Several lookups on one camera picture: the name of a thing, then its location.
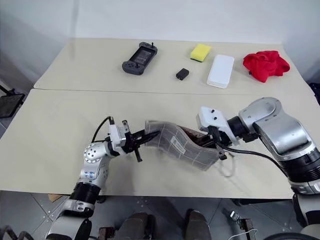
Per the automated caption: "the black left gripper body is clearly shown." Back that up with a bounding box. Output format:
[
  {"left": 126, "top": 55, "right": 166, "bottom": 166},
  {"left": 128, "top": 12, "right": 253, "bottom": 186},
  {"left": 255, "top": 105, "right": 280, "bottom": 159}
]
[{"left": 124, "top": 129, "right": 145, "bottom": 164}]

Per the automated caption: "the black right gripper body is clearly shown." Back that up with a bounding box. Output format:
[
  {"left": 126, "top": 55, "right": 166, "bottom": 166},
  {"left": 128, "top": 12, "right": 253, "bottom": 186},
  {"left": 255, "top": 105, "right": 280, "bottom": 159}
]
[{"left": 205, "top": 126, "right": 230, "bottom": 151}]

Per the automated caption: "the grey plaid pouch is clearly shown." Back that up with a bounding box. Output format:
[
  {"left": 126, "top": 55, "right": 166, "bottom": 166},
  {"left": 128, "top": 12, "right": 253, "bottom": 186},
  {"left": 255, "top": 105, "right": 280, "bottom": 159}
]
[{"left": 144, "top": 119, "right": 237, "bottom": 178}]

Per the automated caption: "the white rectangular box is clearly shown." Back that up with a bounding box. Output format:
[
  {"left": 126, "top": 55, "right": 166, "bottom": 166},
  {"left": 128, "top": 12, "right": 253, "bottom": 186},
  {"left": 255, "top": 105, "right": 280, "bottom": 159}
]
[{"left": 206, "top": 54, "right": 236, "bottom": 89}]

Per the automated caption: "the black charger plug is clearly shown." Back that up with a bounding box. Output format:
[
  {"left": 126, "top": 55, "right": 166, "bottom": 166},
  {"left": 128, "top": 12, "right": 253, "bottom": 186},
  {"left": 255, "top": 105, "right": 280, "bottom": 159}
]
[{"left": 175, "top": 67, "right": 190, "bottom": 82}]

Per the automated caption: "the black game controller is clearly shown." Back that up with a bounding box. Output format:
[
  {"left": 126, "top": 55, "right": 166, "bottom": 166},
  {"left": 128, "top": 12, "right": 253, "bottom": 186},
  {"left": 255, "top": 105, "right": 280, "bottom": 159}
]
[{"left": 121, "top": 41, "right": 159, "bottom": 76}]

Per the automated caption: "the dark rounded shape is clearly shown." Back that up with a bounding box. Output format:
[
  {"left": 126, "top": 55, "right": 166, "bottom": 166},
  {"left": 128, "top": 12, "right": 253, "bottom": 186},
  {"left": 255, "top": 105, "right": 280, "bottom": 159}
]
[
  {"left": 116, "top": 211, "right": 155, "bottom": 240},
  {"left": 185, "top": 209, "right": 213, "bottom": 240}
]

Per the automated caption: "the yellow sponge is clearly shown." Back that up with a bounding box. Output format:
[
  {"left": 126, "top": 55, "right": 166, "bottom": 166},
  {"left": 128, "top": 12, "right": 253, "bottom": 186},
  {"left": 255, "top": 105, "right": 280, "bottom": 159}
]
[{"left": 189, "top": 43, "right": 213, "bottom": 63}]

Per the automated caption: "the red crumpled cloth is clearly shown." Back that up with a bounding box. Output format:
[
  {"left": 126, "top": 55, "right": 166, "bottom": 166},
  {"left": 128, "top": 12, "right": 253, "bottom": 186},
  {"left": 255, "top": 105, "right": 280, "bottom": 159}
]
[{"left": 242, "top": 50, "right": 291, "bottom": 84}]

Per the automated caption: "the brown block on floor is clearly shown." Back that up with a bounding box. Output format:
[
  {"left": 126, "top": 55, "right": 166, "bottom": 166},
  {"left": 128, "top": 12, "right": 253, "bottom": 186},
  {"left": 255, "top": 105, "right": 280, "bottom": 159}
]
[
  {"left": 238, "top": 218, "right": 254, "bottom": 236},
  {"left": 98, "top": 225, "right": 116, "bottom": 240}
]

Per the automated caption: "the dark object at room edge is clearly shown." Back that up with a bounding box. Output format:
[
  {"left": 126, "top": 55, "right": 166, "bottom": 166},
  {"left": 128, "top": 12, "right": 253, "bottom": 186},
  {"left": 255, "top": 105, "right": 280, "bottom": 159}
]
[{"left": 308, "top": 81, "right": 320, "bottom": 106}]

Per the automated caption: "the black round base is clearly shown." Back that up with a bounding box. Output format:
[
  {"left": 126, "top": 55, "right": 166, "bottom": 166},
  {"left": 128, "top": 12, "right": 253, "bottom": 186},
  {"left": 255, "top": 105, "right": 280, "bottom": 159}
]
[{"left": 269, "top": 231, "right": 320, "bottom": 240}]

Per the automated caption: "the black metal stand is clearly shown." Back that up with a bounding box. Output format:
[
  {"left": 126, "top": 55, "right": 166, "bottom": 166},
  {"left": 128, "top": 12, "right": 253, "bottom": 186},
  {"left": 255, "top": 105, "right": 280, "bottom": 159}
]
[{"left": 0, "top": 84, "right": 26, "bottom": 119}]

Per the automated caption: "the dark coiled object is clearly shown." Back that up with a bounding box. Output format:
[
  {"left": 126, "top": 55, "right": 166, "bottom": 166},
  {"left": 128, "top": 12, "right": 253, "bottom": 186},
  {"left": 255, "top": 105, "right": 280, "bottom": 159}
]
[{"left": 0, "top": 224, "right": 32, "bottom": 240}]

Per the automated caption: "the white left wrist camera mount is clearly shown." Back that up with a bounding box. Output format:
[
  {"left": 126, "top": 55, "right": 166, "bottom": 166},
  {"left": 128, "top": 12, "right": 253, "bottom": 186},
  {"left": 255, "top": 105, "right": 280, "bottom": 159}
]
[{"left": 107, "top": 120, "right": 131, "bottom": 156}]

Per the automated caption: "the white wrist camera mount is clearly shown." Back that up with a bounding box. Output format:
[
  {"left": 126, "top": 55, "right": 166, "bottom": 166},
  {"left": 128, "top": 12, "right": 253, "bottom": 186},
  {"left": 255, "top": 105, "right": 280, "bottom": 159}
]
[
  {"left": 195, "top": 106, "right": 241, "bottom": 146},
  {"left": 107, "top": 120, "right": 131, "bottom": 156}
]

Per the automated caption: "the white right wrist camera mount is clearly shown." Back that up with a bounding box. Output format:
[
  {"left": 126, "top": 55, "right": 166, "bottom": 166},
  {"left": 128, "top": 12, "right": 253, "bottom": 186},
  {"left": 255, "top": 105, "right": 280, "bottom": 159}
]
[{"left": 195, "top": 106, "right": 241, "bottom": 146}]

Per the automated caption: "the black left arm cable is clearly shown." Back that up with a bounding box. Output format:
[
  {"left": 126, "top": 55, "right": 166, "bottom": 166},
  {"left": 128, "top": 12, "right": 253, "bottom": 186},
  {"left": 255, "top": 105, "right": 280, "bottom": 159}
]
[{"left": 90, "top": 115, "right": 115, "bottom": 144}]

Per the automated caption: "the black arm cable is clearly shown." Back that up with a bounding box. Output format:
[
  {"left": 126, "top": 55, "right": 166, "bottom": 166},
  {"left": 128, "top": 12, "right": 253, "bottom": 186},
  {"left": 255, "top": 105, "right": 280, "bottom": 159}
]
[
  {"left": 215, "top": 144, "right": 292, "bottom": 180},
  {"left": 90, "top": 115, "right": 115, "bottom": 144}
]

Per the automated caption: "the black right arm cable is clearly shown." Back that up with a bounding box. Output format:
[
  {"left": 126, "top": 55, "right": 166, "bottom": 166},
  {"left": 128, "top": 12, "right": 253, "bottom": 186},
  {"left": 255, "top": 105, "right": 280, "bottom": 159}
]
[{"left": 215, "top": 144, "right": 292, "bottom": 180}]

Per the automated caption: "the white floor cable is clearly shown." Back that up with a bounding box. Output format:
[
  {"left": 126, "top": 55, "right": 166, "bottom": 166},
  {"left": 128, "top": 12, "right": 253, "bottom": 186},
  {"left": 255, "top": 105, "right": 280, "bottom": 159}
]
[{"left": 229, "top": 227, "right": 258, "bottom": 240}]

